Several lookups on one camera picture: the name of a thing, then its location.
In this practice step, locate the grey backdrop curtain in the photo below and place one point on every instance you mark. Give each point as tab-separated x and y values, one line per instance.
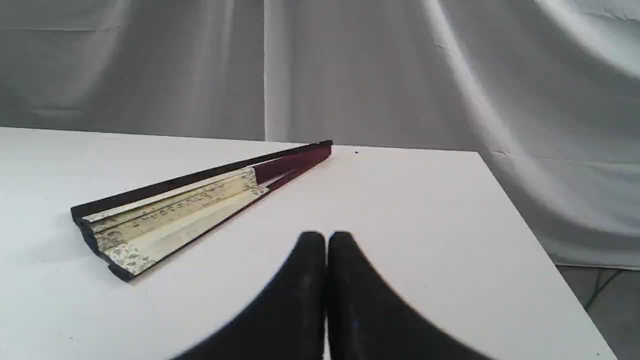
547	91

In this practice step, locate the folding paper fan maroon ribs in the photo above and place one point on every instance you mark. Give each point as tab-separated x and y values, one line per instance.
136	230

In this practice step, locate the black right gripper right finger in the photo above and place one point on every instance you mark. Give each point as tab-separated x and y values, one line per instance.
367	320

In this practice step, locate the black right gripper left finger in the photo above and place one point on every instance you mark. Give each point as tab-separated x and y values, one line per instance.
286	321

